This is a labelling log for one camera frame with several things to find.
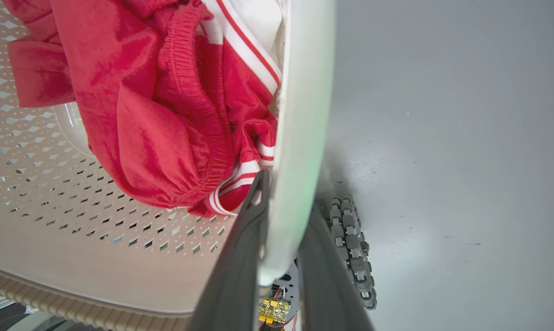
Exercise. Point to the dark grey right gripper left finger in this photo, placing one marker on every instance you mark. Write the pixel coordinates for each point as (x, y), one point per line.
(235, 271)

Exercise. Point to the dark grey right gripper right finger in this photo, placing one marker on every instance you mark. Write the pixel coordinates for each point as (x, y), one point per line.
(325, 276)

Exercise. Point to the white perforated plastic laundry basket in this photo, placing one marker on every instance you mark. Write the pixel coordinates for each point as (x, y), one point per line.
(300, 115)

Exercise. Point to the robot base with yellow connectors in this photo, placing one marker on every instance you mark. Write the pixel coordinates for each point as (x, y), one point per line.
(279, 303)

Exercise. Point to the grey omni wheel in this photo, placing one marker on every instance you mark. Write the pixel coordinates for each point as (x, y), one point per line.
(353, 250)

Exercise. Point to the red garment with white stripes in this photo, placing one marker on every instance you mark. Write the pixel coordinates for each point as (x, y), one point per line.
(166, 101)

